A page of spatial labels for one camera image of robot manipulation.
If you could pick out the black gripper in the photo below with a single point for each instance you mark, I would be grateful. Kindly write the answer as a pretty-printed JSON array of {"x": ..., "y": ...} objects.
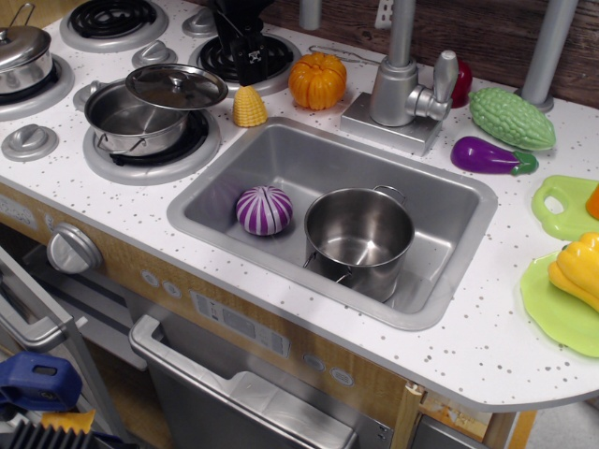
[{"x": 239, "y": 27}]

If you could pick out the yellow toy corn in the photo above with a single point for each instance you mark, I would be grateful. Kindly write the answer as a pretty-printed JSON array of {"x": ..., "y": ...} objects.
[{"x": 248, "y": 108}]

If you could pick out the steel pot lid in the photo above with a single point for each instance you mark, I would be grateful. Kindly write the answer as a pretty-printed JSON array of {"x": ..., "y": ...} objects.
[{"x": 174, "y": 86}]

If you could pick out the steel pot on burner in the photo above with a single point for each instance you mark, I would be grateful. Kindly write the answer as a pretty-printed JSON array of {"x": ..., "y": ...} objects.
[{"x": 123, "y": 124}]

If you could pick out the steel pot in sink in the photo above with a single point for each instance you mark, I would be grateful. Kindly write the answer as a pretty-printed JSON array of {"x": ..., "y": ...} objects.
[{"x": 358, "y": 238}]

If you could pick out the lidded steel pot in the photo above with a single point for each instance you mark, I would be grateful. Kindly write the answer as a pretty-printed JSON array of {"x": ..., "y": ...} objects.
[{"x": 25, "y": 53}]

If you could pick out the grey toy sink basin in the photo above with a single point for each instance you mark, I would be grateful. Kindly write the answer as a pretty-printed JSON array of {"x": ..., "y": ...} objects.
[{"x": 451, "y": 213}]

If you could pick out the back right black burner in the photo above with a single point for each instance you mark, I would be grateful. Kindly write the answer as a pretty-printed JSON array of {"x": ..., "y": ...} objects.
[{"x": 282, "y": 55}]

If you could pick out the black burner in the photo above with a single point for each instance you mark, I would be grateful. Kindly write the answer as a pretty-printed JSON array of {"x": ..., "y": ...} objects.
[
  {"x": 196, "y": 148},
  {"x": 113, "y": 26},
  {"x": 282, "y": 55}
]

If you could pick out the grey stove knob back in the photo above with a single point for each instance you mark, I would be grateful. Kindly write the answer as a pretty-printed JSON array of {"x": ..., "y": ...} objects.
[{"x": 200, "y": 25}]

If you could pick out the grey stove knob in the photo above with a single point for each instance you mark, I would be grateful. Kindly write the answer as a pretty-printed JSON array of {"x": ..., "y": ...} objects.
[
  {"x": 155, "y": 53},
  {"x": 29, "y": 143},
  {"x": 200, "y": 25}
]

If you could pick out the orange toy pumpkin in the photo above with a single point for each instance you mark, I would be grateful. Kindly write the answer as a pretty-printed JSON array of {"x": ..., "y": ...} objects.
[{"x": 317, "y": 81}]

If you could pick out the grey stove knob middle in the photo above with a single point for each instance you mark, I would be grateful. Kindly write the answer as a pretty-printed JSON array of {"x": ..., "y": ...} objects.
[{"x": 155, "y": 53}]

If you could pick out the front left black burner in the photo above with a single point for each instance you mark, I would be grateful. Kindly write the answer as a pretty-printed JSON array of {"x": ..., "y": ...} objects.
[{"x": 196, "y": 148}]

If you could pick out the back left black burner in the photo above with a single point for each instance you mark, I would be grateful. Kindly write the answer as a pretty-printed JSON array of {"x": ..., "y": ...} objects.
[{"x": 113, "y": 26}]

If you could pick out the purple striped toy onion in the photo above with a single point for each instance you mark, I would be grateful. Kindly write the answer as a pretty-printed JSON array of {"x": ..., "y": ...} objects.
[{"x": 264, "y": 210}]

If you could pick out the silver toy faucet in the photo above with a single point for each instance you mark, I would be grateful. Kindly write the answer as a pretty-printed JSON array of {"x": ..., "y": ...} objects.
[{"x": 400, "y": 112}]

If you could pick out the red toy apple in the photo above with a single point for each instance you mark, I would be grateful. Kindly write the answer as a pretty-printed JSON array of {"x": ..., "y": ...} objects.
[{"x": 462, "y": 88}]

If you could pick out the grey stove knob front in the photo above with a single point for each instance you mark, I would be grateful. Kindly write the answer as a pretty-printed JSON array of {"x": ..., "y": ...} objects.
[{"x": 29, "y": 143}]

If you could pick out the far left burner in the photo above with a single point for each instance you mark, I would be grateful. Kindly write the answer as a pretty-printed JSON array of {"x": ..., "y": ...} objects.
[{"x": 50, "y": 94}]

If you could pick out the purple toy eggplant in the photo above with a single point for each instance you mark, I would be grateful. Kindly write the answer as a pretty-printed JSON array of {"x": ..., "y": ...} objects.
[{"x": 479, "y": 156}]

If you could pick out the grey oven dial knob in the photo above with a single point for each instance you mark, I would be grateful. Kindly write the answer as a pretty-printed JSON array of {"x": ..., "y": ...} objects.
[{"x": 71, "y": 251}]

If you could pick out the green toy bitter melon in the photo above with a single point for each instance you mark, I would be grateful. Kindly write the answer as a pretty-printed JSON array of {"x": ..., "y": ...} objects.
[{"x": 511, "y": 119}]

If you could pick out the silver dishwasher door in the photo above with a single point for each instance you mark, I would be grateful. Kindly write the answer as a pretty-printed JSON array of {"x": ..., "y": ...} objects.
[{"x": 216, "y": 398}]

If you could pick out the green toy cutting board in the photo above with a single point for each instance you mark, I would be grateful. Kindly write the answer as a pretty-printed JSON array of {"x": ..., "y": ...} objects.
[{"x": 559, "y": 205}]

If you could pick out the orange toy piece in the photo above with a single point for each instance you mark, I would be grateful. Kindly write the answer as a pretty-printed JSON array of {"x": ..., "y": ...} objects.
[{"x": 592, "y": 203}]

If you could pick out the light green plate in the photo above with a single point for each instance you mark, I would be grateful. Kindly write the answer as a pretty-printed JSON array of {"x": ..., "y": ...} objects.
[{"x": 561, "y": 316}]

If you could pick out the yellow toy bell pepper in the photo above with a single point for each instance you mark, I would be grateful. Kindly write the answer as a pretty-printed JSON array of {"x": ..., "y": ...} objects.
[{"x": 575, "y": 270}]

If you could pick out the blue clamp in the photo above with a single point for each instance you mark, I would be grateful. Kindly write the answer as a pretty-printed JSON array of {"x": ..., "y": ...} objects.
[{"x": 38, "y": 382}]

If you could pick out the grey post left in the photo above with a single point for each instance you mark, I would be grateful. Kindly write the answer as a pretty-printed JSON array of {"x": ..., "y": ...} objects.
[{"x": 310, "y": 14}]

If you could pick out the grey post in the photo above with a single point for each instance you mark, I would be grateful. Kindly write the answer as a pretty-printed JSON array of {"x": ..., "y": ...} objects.
[
  {"x": 547, "y": 53},
  {"x": 310, "y": 14}
]

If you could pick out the grey post right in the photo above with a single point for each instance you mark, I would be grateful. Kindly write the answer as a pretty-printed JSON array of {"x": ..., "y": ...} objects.
[{"x": 547, "y": 53}]

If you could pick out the silver oven door handle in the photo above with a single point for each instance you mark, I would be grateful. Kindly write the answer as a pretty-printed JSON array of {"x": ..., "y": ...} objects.
[{"x": 33, "y": 318}]

